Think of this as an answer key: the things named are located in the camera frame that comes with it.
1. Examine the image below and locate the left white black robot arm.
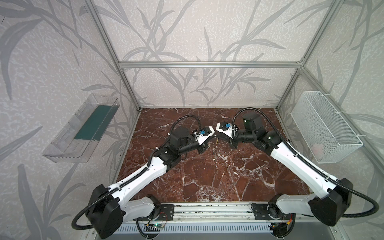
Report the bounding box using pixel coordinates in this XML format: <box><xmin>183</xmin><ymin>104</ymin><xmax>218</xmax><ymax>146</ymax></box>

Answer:
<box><xmin>85</xmin><ymin>126</ymin><xmax>215</xmax><ymax>239</ymax></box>

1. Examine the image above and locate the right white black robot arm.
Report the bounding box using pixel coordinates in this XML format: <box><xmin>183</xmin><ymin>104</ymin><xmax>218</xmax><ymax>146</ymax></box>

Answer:
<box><xmin>216</xmin><ymin>113</ymin><xmax>352</xmax><ymax>227</ymax></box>

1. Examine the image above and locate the pink object in basket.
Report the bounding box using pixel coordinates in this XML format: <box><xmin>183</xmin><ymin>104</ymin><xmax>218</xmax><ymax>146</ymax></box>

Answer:
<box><xmin>311</xmin><ymin>143</ymin><xmax>325</xmax><ymax>160</ymax></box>

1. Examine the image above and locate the green circuit board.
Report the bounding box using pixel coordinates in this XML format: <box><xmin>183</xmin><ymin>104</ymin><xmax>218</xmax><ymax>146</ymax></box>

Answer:
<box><xmin>145</xmin><ymin>223</ymin><xmax>166</xmax><ymax>232</ymax></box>

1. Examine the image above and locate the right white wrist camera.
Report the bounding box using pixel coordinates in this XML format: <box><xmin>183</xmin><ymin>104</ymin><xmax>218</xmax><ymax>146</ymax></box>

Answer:
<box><xmin>216</xmin><ymin>121</ymin><xmax>238</xmax><ymax>139</ymax></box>

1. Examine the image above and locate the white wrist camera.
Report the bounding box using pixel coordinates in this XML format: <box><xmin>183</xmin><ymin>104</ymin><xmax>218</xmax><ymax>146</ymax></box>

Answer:
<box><xmin>216</xmin><ymin>121</ymin><xmax>238</xmax><ymax>139</ymax></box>
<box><xmin>195</xmin><ymin>126</ymin><xmax>215</xmax><ymax>146</ymax></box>

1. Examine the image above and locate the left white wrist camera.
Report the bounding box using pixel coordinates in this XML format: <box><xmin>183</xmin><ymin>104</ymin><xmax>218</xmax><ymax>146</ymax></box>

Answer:
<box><xmin>195</xmin><ymin>126</ymin><xmax>215</xmax><ymax>146</ymax></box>

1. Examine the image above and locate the aluminium mounting rail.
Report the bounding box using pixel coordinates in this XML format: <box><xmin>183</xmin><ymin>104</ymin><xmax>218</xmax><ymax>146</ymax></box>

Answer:
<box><xmin>86</xmin><ymin>201</ymin><xmax>331</xmax><ymax>224</ymax></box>

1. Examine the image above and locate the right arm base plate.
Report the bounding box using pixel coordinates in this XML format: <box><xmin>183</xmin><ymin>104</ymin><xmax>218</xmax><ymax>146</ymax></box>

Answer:
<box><xmin>251</xmin><ymin>203</ymin><xmax>291</xmax><ymax>222</ymax></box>

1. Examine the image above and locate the right black corrugated cable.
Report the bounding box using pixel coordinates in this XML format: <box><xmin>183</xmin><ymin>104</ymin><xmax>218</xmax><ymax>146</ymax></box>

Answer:
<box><xmin>231</xmin><ymin>107</ymin><xmax>380</xmax><ymax>218</ymax></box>

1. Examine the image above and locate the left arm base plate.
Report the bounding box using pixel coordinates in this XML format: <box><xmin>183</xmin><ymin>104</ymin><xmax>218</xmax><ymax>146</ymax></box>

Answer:
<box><xmin>147</xmin><ymin>204</ymin><xmax>175</xmax><ymax>221</ymax></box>

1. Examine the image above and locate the white wire mesh basket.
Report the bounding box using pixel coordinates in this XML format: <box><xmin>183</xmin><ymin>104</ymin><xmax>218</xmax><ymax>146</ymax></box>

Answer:
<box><xmin>291</xmin><ymin>91</ymin><xmax>363</xmax><ymax>164</ymax></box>

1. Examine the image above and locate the clear plastic wall tray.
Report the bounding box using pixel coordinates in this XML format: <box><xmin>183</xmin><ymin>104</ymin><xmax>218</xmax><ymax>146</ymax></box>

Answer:
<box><xmin>42</xmin><ymin>94</ymin><xmax>120</xmax><ymax>163</ymax></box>

